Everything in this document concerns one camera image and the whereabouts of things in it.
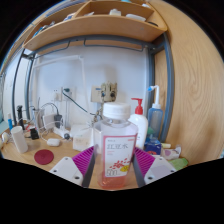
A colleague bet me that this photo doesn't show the round cream tape roll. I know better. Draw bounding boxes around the round cream tape roll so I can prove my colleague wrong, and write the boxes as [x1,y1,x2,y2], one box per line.
[0,132,10,145]

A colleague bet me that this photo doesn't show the clear bottle with pink drink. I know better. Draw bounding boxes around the clear bottle with pink drink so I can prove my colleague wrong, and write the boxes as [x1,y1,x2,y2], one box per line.
[93,101,139,190]

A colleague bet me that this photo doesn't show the wooden shelf unit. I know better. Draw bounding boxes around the wooden shelf unit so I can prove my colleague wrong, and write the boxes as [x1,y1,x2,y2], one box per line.
[22,0,168,53]

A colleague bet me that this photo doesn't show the green packet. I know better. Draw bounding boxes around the green packet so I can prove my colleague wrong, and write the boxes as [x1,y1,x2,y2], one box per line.
[168,157,189,171]

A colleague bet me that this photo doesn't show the small white earbuds case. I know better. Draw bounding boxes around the small white earbuds case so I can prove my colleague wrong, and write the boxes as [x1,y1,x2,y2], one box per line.
[46,138,62,148]

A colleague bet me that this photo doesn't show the black power adapter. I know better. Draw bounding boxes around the black power adapter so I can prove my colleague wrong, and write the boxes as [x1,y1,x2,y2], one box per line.
[53,114,64,129]

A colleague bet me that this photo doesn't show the pink and white packet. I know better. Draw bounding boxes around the pink and white packet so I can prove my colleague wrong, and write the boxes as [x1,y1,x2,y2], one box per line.
[160,145,183,161]

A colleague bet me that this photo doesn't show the white paper cup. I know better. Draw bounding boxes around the white paper cup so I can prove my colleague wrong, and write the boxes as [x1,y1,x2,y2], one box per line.
[10,125,29,154]

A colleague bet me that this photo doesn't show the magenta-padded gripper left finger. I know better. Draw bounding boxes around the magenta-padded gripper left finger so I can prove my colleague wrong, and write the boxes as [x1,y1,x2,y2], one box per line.
[49,145,98,189]

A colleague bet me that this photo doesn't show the white power adapter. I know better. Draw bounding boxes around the white power adapter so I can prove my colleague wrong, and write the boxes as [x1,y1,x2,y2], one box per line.
[41,113,56,131]

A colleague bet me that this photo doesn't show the white wall junction box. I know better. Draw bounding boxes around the white wall junction box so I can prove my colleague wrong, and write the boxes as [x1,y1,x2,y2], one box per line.
[90,85,104,103]

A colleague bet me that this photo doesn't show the flat round red coaster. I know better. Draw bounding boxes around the flat round red coaster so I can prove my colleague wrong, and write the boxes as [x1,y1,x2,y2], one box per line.
[33,148,55,166]

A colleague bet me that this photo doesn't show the grey metal desk frame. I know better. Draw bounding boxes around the grey metal desk frame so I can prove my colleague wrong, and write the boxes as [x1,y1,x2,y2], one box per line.
[11,33,176,143]

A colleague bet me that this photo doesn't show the black electric shaver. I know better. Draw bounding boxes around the black electric shaver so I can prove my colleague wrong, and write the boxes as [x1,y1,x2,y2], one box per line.
[16,105,26,131]

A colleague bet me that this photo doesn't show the beige robot figurine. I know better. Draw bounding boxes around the beige robot figurine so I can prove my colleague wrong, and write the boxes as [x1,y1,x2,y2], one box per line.
[99,81,119,103]

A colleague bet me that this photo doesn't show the small blue box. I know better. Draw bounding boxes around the small blue box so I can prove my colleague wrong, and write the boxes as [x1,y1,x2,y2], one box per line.
[143,138,163,156]

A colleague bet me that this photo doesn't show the white pump bottle red pump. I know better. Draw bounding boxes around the white pump bottle red pump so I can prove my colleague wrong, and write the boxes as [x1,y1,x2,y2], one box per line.
[128,97,149,150]

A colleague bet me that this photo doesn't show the blue tube white cap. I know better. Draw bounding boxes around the blue tube white cap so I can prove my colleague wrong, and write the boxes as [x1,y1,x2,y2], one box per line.
[7,113,14,132]

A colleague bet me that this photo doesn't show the small black block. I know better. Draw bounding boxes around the small black block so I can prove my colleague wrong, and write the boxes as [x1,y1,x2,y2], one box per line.
[29,127,40,140]

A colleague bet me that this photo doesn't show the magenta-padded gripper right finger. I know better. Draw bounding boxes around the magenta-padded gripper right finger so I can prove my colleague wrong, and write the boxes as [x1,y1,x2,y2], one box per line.
[132,146,177,188]

